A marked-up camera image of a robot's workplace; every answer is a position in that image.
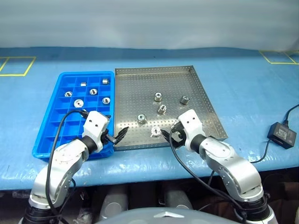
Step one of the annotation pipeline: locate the perforated metal tray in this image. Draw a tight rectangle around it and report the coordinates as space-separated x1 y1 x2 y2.
114 66 228 152

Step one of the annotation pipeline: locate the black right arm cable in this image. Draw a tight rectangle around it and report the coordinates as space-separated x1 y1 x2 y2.
168 129 248 224

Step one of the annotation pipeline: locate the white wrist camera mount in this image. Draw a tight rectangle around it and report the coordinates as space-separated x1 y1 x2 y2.
178 109 208 152
81 111 110 154

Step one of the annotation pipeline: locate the black power adapter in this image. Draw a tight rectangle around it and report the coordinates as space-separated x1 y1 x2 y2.
267 122 297 150

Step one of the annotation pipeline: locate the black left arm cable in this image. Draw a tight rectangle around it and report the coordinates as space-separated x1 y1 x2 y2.
45 109 91 224

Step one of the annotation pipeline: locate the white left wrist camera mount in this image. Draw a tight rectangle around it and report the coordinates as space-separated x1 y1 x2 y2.
81 111 110 154

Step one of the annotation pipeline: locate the black adapter cable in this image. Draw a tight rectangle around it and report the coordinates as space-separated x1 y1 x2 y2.
282 105 299 124
247 139 271 164

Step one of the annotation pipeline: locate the blue plastic table cover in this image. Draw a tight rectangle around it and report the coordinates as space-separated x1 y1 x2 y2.
0 46 299 191

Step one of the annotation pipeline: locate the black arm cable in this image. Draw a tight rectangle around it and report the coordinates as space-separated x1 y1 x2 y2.
168 129 248 224
45 109 91 224

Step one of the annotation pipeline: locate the grey robot torso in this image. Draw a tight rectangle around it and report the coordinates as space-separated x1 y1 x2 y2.
95 206 239 224

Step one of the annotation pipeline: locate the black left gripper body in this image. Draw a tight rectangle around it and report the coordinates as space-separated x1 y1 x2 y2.
100 127 117 147

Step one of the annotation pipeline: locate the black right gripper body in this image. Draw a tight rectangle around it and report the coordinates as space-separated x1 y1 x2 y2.
170 123 187 150

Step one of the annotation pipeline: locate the blue compartment tray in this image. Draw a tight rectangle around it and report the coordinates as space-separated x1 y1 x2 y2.
32 71 115 161

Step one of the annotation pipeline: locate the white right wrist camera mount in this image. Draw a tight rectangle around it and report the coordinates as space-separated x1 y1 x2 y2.
178 109 208 152

